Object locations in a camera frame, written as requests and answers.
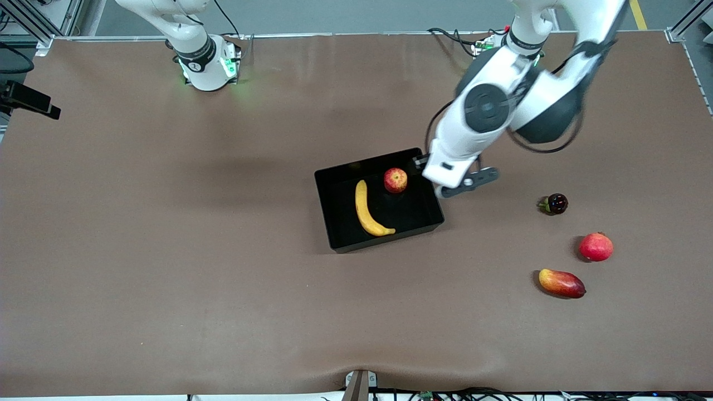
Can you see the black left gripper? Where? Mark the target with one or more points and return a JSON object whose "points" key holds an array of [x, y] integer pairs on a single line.
{"points": [[419, 162]]}

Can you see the red yellow apple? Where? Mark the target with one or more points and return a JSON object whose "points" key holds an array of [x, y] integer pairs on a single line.
{"points": [[395, 181]]}

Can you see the yellow banana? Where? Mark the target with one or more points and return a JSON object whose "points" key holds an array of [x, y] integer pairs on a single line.
{"points": [[365, 214]]}

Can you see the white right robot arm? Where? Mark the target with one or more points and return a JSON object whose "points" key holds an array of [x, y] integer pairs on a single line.
{"points": [[200, 55]]}

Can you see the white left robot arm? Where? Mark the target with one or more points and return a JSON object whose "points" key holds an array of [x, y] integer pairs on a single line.
{"points": [[484, 106]]}

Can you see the black plastic box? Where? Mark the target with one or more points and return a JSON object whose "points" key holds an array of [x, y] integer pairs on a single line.
{"points": [[345, 223]]}

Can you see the dark purple mangosteen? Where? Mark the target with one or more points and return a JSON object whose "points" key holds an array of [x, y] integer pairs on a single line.
{"points": [[557, 204]]}

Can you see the red orange mango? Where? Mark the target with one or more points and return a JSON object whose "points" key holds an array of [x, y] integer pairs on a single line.
{"points": [[561, 283]]}

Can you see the red pomegranate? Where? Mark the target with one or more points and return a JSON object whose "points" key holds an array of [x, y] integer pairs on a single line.
{"points": [[596, 248]]}

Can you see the metal table clamp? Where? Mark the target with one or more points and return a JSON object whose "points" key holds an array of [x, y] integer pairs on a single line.
{"points": [[359, 387]]}

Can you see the brown table cover mat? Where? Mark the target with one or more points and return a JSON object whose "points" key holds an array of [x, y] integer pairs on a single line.
{"points": [[167, 278]]}

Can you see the black mounted device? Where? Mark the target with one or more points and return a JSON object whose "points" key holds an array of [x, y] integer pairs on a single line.
{"points": [[28, 99]]}

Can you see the black rounded object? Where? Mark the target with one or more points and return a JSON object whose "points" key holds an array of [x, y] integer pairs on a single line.
{"points": [[14, 61]]}

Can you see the aluminium frame profile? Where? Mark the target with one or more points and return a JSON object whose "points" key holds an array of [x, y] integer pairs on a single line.
{"points": [[42, 30], [682, 28]]}

